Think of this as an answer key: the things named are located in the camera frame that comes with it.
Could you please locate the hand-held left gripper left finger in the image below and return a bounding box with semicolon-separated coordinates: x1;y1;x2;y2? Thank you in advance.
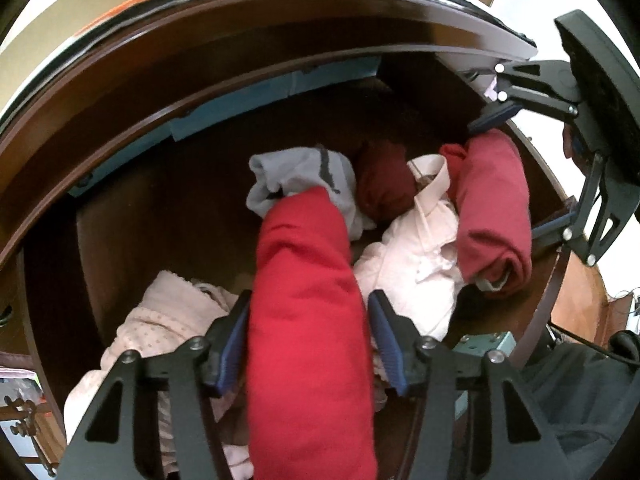
57;290;253;480

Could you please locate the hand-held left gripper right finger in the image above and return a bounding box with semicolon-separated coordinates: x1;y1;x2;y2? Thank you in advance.
367;290;573;480

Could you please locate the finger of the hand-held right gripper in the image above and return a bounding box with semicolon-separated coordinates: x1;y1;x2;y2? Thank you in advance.
531;152;632;266
467;60;581;137

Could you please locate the crimson underwear with grey waistband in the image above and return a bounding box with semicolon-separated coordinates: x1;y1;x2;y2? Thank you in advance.
440;129;533;301

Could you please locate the bright red underwear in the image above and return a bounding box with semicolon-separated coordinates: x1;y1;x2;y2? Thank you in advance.
247;186;378;480

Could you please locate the pink dotted underwear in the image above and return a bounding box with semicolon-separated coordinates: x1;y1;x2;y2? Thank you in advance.
65;270;253;480

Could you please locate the dark red underwear roll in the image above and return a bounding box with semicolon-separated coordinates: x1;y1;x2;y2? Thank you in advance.
356;140;418;221

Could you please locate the brown wooden drawer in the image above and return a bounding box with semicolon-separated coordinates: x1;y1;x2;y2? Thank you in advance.
20;45;621;480

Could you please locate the pale pink garment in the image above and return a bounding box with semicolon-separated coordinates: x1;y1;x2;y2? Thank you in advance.
352;155;481;343

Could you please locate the dark grey clothing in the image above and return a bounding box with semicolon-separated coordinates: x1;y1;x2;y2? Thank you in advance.
520;330;640;480

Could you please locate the blue paper lining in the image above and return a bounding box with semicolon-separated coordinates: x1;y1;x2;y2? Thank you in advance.
67;55;381;198

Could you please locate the brown wooden cabinet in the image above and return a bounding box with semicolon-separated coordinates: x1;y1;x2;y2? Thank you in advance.
0;0;538;261

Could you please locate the teal metal bracket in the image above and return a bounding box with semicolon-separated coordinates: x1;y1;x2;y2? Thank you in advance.
454;331;517;362

